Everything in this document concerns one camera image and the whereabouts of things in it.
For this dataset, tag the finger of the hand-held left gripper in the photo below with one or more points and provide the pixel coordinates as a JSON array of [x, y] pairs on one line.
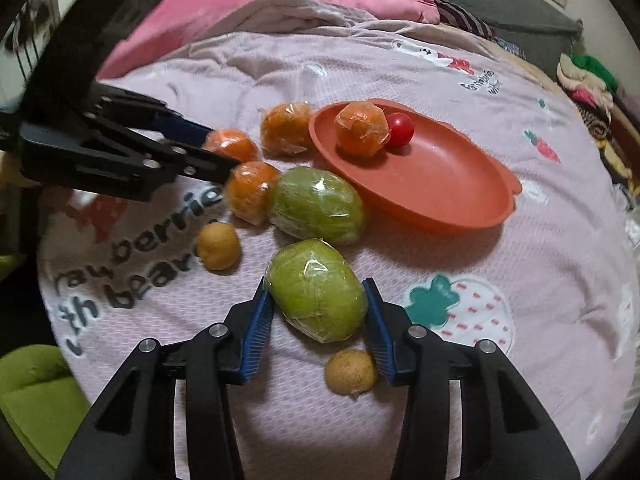
[[185, 127], [210, 167]]

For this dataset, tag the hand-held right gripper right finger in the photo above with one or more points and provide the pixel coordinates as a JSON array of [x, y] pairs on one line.
[[380, 330]]

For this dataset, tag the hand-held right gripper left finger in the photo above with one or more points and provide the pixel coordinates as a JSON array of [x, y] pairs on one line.
[[257, 330]]

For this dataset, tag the plastic-wrapped orange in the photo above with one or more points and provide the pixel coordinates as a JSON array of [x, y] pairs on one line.
[[286, 128], [234, 146], [361, 127], [251, 191]]

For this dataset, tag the plastic-wrapped green mango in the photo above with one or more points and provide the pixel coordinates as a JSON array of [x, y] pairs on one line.
[[317, 205], [320, 300]]

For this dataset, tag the small brown round fruit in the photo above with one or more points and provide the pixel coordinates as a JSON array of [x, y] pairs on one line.
[[218, 246], [350, 371]]

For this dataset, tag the orange-red plastic plate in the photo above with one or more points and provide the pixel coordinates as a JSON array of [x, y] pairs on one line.
[[440, 180]]

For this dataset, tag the pink quilt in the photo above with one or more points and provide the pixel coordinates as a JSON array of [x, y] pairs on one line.
[[225, 5]]

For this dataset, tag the pink printed blanket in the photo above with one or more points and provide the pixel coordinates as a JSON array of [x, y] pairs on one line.
[[525, 260]]

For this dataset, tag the red cherry tomato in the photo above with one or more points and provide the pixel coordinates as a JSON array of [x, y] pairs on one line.
[[401, 129]]

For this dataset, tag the striped dark cloth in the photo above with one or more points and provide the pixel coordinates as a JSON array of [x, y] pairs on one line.
[[460, 17]]

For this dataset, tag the dark patterned cloth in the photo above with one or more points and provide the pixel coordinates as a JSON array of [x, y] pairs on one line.
[[505, 46]]

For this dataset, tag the pile of folded clothes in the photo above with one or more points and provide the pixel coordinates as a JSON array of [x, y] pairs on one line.
[[590, 85]]

